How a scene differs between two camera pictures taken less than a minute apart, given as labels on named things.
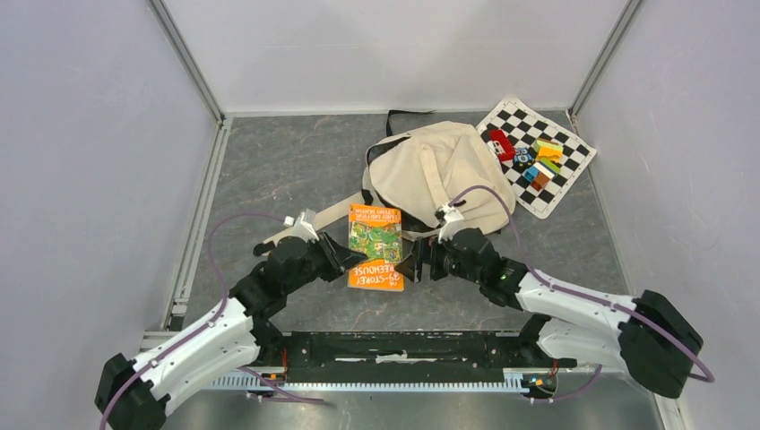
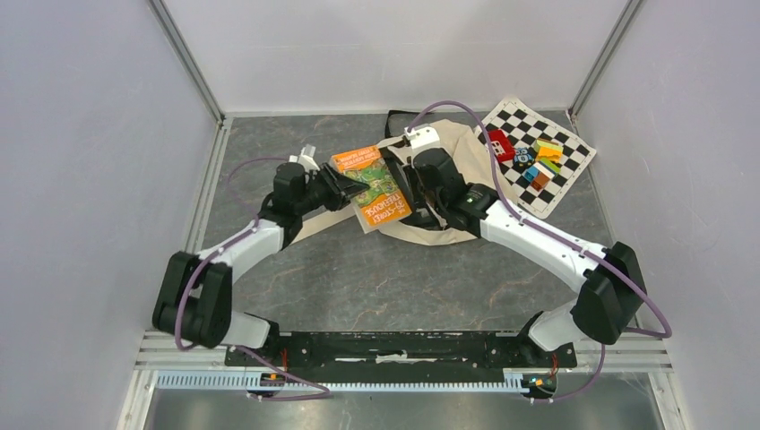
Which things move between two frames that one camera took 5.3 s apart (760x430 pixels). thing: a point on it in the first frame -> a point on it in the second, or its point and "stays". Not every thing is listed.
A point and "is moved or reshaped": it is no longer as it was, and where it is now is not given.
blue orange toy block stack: x=538 y=176 stays
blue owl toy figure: x=522 y=156 stays
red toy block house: x=501 y=145 stays
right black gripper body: x=444 y=261 -> x=429 y=199
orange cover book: x=375 y=233 -> x=384 y=201
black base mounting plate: x=280 y=351 stays
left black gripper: x=341 y=258 -> x=342 y=189
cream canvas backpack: x=418 y=169 is moved or reshaped
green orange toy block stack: x=549 y=154 stays
